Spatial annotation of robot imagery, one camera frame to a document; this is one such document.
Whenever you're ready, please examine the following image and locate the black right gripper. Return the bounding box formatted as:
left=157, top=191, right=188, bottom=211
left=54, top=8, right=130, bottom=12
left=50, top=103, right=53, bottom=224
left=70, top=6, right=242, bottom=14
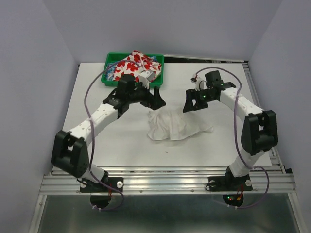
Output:
left=182, top=88, right=216, bottom=113

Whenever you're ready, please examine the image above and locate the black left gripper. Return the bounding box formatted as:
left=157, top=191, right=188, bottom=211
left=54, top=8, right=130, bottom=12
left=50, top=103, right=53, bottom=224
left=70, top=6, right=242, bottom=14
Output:
left=127, top=79, right=165, bottom=110

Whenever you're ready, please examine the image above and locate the white pleated skirt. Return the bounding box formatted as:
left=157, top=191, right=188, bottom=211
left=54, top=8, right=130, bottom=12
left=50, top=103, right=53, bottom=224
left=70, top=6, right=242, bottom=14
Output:
left=147, top=107, right=214, bottom=141

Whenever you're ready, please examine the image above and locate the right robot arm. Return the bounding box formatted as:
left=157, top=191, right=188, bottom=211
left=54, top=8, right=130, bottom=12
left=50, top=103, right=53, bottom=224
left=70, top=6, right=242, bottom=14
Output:
left=183, top=67, right=278, bottom=189

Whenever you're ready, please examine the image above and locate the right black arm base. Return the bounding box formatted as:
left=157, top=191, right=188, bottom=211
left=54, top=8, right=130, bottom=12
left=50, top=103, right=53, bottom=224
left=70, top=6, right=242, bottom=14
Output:
left=205, top=167, right=253, bottom=208

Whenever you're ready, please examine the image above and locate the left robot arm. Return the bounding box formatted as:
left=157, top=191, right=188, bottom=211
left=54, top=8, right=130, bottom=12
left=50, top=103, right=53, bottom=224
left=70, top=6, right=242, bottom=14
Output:
left=51, top=74, right=166, bottom=191

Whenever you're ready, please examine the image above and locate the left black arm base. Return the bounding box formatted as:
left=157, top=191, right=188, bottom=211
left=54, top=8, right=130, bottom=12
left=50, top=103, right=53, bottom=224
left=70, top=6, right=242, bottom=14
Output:
left=77, top=171, right=125, bottom=212

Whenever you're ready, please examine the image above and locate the red floral white skirt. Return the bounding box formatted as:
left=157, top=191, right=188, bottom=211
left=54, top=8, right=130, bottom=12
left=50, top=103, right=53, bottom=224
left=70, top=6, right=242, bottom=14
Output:
left=113, top=51, right=162, bottom=82

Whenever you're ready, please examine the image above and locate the blue patterned skirt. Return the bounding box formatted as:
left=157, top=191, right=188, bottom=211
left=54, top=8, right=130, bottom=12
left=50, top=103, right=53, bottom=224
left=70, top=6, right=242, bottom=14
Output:
left=105, top=62, right=118, bottom=81

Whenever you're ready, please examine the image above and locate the green plastic bin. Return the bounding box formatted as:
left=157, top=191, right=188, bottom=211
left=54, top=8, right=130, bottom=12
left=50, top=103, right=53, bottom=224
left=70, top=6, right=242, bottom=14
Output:
left=101, top=52, right=164, bottom=88

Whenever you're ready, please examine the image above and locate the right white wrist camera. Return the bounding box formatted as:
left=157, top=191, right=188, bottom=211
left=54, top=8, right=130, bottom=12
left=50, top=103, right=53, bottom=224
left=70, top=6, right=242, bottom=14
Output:
left=191, top=74, right=206, bottom=91

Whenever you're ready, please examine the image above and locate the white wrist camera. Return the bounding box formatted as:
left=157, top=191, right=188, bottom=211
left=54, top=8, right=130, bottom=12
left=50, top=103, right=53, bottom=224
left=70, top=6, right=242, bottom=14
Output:
left=191, top=74, right=206, bottom=91
left=138, top=70, right=155, bottom=89

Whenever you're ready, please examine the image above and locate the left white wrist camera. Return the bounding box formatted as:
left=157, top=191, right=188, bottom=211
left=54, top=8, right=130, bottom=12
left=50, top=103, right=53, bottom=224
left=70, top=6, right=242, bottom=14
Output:
left=138, top=70, right=155, bottom=89

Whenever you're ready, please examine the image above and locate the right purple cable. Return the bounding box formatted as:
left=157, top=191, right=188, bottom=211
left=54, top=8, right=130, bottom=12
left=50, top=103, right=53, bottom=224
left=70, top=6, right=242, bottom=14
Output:
left=191, top=67, right=270, bottom=210

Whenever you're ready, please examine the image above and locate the purple cable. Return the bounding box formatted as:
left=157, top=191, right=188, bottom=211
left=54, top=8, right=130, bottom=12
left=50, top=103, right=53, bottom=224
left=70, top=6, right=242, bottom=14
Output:
left=84, top=62, right=141, bottom=211
left=191, top=67, right=270, bottom=210

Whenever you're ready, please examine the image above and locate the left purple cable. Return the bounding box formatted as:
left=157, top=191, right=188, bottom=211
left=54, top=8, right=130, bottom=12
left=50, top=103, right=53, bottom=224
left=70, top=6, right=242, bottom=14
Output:
left=84, top=62, right=141, bottom=211

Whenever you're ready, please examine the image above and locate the aluminium mounting rail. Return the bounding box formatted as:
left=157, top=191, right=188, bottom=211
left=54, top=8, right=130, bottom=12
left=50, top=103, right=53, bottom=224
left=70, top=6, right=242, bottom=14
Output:
left=39, top=166, right=296, bottom=195

